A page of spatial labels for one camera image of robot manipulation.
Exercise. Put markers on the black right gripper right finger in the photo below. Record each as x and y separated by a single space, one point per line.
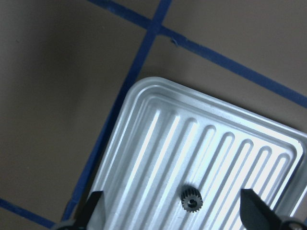
255 214

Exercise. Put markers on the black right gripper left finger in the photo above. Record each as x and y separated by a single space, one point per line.
87 211

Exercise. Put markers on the ribbed silver metal tray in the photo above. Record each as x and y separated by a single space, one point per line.
168 135

